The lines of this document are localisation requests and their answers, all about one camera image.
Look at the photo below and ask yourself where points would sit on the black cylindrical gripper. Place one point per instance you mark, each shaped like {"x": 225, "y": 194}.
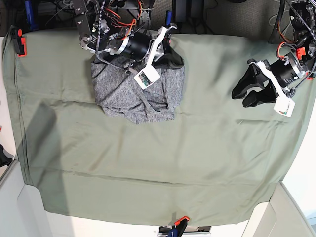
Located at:
{"x": 290, "y": 73}
{"x": 134, "y": 44}

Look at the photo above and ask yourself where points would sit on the grey heathered T-shirt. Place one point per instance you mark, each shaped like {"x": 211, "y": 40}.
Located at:
{"x": 118, "y": 93}

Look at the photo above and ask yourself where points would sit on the right orange black clamp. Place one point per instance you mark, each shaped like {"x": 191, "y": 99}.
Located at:
{"x": 311, "y": 77}

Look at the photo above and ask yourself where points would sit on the black power adapter left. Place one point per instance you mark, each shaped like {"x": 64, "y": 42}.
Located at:
{"x": 179, "y": 11}

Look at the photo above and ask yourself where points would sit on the black power adapter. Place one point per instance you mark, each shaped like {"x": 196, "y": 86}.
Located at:
{"x": 179, "y": 11}
{"x": 196, "y": 8}

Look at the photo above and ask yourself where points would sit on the black power adapter right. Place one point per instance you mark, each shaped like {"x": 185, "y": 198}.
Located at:
{"x": 196, "y": 8}

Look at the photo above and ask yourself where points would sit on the green table cloth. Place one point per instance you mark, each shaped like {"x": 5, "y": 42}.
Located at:
{"x": 213, "y": 163}

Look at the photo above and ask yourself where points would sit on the bottom orange black clamp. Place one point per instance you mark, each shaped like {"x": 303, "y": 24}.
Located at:
{"x": 179, "y": 227}

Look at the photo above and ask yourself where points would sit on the blue clamp handle centre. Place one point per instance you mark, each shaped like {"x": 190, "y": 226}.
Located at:
{"x": 168, "y": 18}

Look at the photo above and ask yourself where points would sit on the blue clamp handle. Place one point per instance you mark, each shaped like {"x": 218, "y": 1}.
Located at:
{"x": 168, "y": 18}
{"x": 31, "y": 18}

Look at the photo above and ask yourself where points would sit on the aluminium frame bracket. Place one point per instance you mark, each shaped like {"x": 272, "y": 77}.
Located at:
{"x": 145, "y": 15}

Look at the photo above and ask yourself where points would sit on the robot arm with orange wires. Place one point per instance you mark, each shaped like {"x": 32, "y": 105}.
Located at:
{"x": 99, "y": 23}
{"x": 302, "y": 18}

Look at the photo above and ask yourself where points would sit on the blue clamp handle left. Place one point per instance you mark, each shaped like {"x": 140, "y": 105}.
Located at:
{"x": 31, "y": 18}

